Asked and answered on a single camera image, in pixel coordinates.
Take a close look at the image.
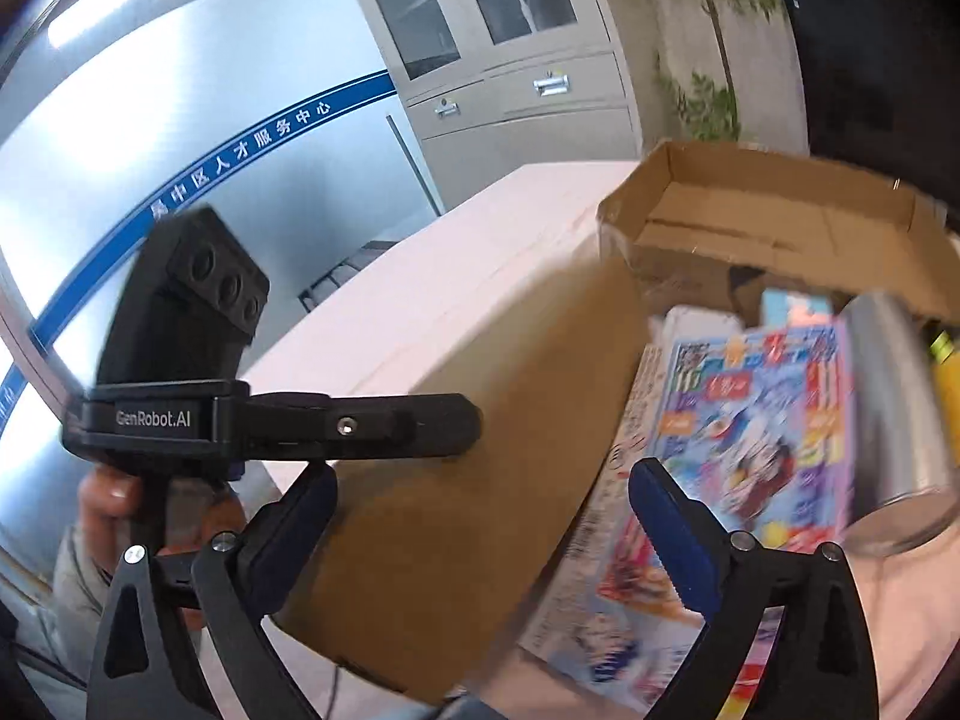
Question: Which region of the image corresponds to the yellow label can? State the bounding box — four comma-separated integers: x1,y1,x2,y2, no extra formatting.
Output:
931,330,960,445

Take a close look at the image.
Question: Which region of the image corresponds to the grey metal filing cabinet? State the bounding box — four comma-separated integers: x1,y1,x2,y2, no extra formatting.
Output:
358,0,641,208

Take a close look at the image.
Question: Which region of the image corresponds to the person's left hand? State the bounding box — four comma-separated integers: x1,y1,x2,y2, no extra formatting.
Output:
78,465,245,574

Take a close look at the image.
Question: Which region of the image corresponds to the black monitor screen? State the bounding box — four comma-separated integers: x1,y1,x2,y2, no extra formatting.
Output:
784,0,960,210

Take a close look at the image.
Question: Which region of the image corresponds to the brown cardboard box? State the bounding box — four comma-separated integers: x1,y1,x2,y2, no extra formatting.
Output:
275,259,646,704

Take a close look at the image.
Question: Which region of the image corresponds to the shallow cardboard tray box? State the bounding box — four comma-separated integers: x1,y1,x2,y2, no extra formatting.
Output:
597,142,958,323

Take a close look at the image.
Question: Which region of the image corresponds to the pastel puzzle cube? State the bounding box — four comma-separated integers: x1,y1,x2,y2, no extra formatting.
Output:
760,288,833,328

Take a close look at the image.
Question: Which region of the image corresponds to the colourful board game box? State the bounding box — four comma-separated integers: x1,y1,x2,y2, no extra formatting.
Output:
521,305,853,713

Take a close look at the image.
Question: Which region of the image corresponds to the silver metal can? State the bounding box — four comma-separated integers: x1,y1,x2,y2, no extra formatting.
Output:
839,293,958,557

